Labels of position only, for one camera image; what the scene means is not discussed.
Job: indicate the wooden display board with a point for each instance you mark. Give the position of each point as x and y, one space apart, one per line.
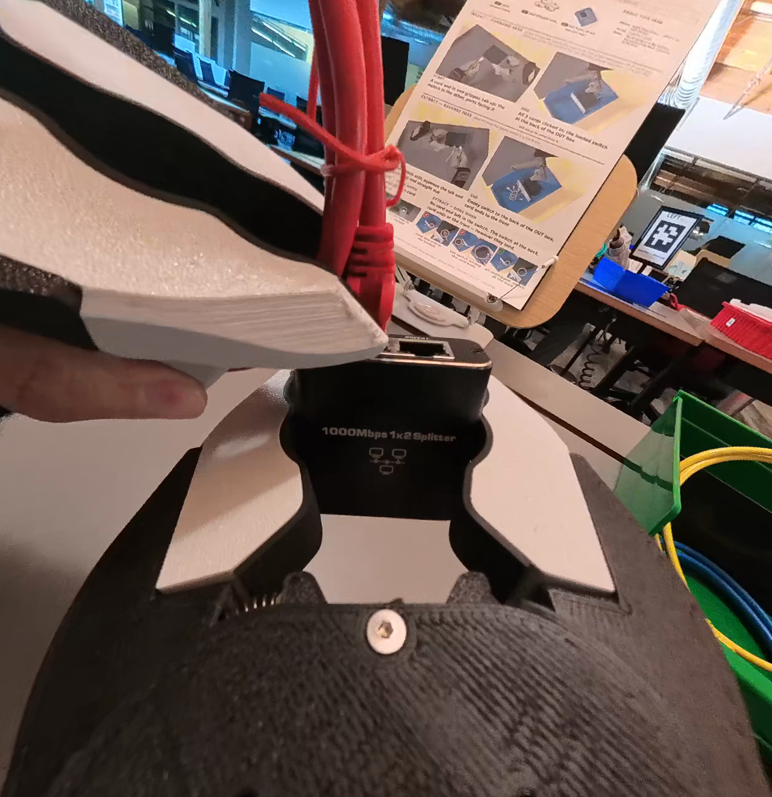
601 236

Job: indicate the blue plastic bin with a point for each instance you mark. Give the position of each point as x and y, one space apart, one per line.
629 283

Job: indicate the person's left hand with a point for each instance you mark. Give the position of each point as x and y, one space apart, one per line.
81 386

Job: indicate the white board stand base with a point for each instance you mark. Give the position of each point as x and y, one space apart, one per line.
433 311

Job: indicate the black ethernet splitter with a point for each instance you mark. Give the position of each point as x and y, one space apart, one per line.
386 405

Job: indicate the black screen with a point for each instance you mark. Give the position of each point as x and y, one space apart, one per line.
393 75

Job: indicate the long wood-edged work table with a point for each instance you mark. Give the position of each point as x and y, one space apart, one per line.
678 321

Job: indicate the printed instruction sheet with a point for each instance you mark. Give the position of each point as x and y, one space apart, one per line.
517 124

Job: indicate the black framed tag sign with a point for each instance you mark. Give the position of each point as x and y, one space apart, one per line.
666 236

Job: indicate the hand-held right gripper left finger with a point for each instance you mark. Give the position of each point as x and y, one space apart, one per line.
249 498

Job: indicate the black pole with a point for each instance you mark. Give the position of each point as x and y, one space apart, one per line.
647 143

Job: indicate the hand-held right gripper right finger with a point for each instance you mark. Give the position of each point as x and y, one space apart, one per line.
535 498

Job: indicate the green plastic bin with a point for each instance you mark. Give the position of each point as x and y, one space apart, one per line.
722 429

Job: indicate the red plastic bin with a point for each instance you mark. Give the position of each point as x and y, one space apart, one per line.
753 333

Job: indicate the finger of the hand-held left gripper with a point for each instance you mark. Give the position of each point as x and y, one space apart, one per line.
143 249
143 84

